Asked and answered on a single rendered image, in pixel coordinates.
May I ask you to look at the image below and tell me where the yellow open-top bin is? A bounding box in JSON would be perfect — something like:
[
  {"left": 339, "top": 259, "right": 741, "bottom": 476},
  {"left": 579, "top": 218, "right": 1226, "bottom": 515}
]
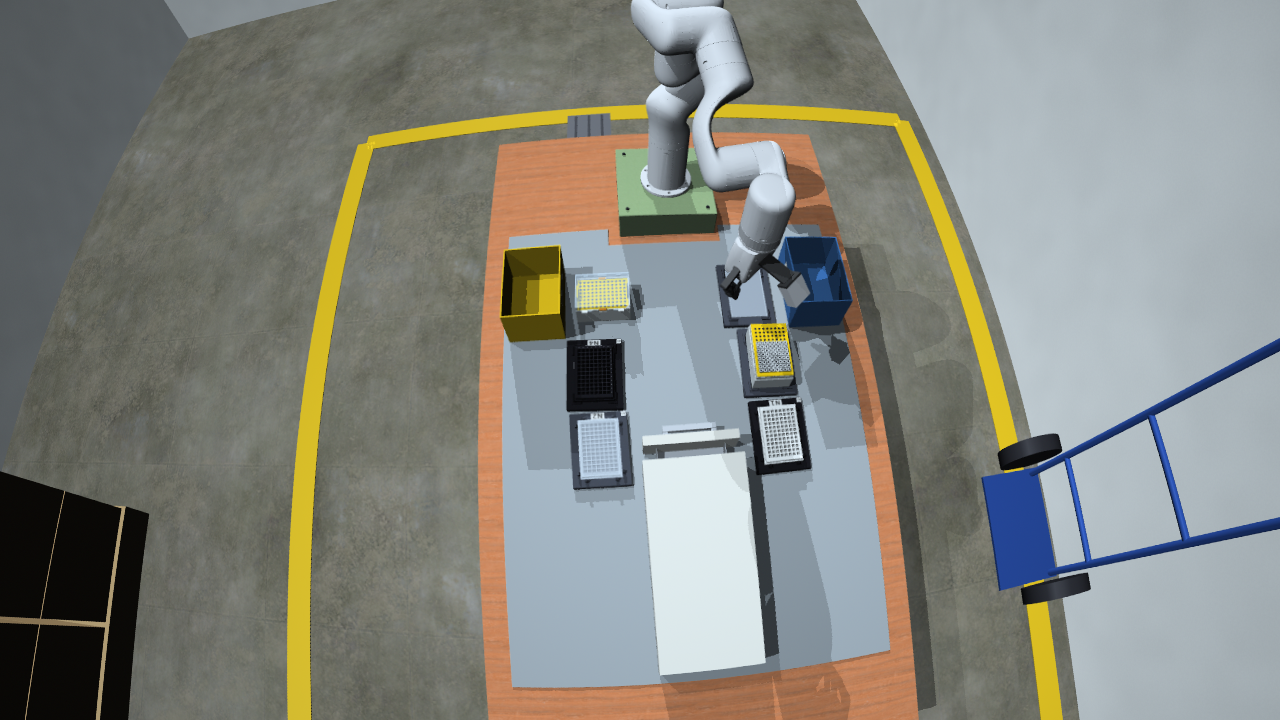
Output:
[{"left": 500, "top": 245, "right": 566, "bottom": 342}]

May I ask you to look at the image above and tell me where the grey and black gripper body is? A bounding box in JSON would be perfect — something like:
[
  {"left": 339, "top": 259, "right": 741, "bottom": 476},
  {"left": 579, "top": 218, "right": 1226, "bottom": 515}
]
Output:
[{"left": 724, "top": 228, "right": 780, "bottom": 283}]

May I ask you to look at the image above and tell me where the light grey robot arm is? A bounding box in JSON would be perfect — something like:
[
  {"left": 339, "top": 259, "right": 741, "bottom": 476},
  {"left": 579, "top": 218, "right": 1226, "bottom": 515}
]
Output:
[{"left": 631, "top": 0, "right": 810, "bottom": 307}]

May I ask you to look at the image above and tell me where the blue open-top bin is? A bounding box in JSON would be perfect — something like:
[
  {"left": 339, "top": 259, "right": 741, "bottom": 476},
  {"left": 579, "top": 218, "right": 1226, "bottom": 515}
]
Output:
[{"left": 778, "top": 237, "right": 852, "bottom": 327}]

